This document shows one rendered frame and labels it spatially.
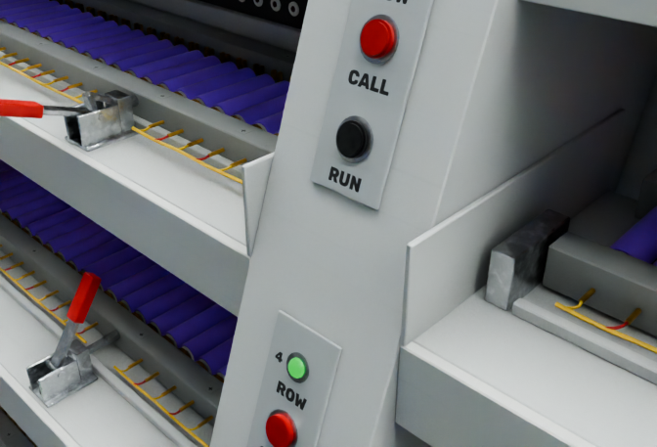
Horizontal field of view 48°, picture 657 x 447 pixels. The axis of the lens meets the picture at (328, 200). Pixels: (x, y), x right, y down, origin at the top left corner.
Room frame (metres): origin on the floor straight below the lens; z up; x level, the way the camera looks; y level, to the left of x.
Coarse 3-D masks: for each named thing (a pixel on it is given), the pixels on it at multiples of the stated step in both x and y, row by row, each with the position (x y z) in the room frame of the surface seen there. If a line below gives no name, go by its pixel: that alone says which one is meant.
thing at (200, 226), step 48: (144, 0) 0.70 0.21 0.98; (192, 0) 0.66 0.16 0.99; (288, 48) 0.58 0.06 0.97; (0, 96) 0.54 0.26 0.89; (48, 96) 0.54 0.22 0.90; (0, 144) 0.53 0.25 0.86; (48, 144) 0.47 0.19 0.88; (144, 144) 0.47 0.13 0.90; (96, 192) 0.44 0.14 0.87; (144, 192) 0.40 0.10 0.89; (192, 192) 0.41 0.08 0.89; (240, 192) 0.41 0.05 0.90; (144, 240) 0.41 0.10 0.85; (192, 240) 0.38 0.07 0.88; (240, 240) 0.36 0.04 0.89; (240, 288) 0.35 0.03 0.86
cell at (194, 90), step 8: (232, 72) 0.54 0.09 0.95; (240, 72) 0.54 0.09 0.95; (248, 72) 0.55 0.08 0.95; (208, 80) 0.52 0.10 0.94; (216, 80) 0.53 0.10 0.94; (224, 80) 0.53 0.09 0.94; (232, 80) 0.53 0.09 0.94; (240, 80) 0.54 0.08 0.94; (184, 88) 0.51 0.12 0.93; (192, 88) 0.51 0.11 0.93; (200, 88) 0.51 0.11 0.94; (208, 88) 0.52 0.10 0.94; (216, 88) 0.52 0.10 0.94; (184, 96) 0.51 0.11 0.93; (192, 96) 0.51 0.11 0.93
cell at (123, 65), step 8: (168, 48) 0.59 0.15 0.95; (176, 48) 0.60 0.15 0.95; (184, 48) 0.60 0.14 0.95; (136, 56) 0.57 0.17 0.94; (144, 56) 0.57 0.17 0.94; (152, 56) 0.58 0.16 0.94; (160, 56) 0.58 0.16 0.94; (168, 56) 0.59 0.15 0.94; (112, 64) 0.56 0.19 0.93; (120, 64) 0.56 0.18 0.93; (128, 64) 0.56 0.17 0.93; (136, 64) 0.56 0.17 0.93; (144, 64) 0.57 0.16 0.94
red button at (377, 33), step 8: (368, 24) 0.31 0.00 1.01; (376, 24) 0.31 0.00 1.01; (384, 24) 0.31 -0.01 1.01; (368, 32) 0.31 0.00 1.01; (376, 32) 0.31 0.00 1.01; (384, 32) 0.31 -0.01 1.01; (392, 32) 0.31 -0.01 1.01; (368, 40) 0.31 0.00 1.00; (376, 40) 0.31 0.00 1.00; (384, 40) 0.31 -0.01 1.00; (392, 40) 0.31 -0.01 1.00; (368, 48) 0.31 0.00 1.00; (376, 48) 0.31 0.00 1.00; (384, 48) 0.31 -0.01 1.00; (368, 56) 0.31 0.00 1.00; (376, 56) 0.31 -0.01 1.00; (384, 56) 0.31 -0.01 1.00
